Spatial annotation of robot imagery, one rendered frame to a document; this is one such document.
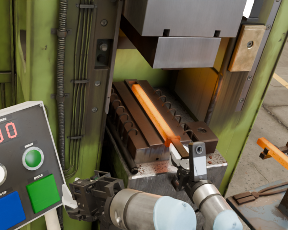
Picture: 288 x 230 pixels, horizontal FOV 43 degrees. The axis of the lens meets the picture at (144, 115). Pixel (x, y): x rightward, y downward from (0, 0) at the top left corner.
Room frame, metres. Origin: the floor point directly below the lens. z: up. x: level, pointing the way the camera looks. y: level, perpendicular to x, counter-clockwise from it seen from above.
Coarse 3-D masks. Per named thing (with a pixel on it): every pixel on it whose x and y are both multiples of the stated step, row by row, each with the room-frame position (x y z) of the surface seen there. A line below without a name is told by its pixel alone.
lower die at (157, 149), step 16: (128, 80) 1.35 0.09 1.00; (144, 80) 1.39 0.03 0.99; (112, 96) 1.23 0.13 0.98; (128, 96) 1.24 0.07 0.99; (112, 112) 1.16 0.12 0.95; (128, 112) 1.14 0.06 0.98; (144, 112) 1.14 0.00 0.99; (160, 112) 1.17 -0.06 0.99; (128, 128) 1.04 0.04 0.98; (144, 128) 1.05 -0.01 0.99; (176, 128) 1.08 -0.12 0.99; (128, 144) 0.99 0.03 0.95; (144, 144) 0.97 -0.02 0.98; (160, 144) 0.98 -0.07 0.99; (144, 160) 0.95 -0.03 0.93; (160, 160) 0.98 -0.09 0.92
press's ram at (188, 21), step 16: (128, 0) 1.02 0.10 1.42; (144, 0) 0.93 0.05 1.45; (160, 0) 0.93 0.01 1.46; (176, 0) 0.95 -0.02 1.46; (192, 0) 0.97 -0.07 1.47; (208, 0) 0.99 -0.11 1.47; (224, 0) 1.02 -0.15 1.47; (240, 0) 1.04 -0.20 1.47; (128, 16) 1.01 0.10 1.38; (144, 16) 0.92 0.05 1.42; (160, 16) 0.93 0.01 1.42; (176, 16) 0.96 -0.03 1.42; (192, 16) 0.98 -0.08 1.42; (208, 16) 1.00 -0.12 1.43; (224, 16) 1.02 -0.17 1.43; (240, 16) 1.05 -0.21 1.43; (144, 32) 0.92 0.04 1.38; (160, 32) 0.94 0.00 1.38; (176, 32) 0.96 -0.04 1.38; (192, 32) 0.98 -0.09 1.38; (208, 32) 1.01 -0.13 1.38; (224, 32) 1.03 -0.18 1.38
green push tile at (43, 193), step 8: (48, 176) 0.68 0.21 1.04; (32, 184) 0.64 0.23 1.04; (40, 184) 0.65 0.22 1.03; (48, 184) 0.67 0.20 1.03; (32, 192) 0.63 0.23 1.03; (40, 192) 0.64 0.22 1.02; (48, 192) 0.66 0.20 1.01; (56, 192) 0.67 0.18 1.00; (32, 200) 0.62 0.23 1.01; (40, 200) 0.63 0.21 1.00; (48, 200) 0.65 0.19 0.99; (56, 200) 0.66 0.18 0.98; (32, 208) 0.62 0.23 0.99; (40, 208) 0.62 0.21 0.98
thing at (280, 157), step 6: (258, 138) 1.14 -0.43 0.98; (264, 138) 1.15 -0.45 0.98; (258, 144) 1.13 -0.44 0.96; (264, 144) 1.11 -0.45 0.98; (270, 144) 1.12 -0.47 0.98; (270, 150) 1.09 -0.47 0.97; (276, 150) 1.09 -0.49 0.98; (276, 156) 1.06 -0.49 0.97; (282, 156) 1.06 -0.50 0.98; (282, 162) 1.04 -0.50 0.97
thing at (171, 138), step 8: (136, 88) 1.28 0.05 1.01; (144, 96) 1.23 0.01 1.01; (144, 104) 1.18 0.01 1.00; (152, 104) 1.18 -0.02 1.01; (152, 112) 1.13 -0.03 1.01; (160, 120) 1.08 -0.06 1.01; (160, 128) 1.04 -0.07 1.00; (168, 128) 1.04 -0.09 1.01; (168, 136) 0.99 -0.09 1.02; (176, 136) 0.99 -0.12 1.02; (168, 144) 0.97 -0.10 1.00; (176, 144) 0.95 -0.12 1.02; (184, 152) 0.92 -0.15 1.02
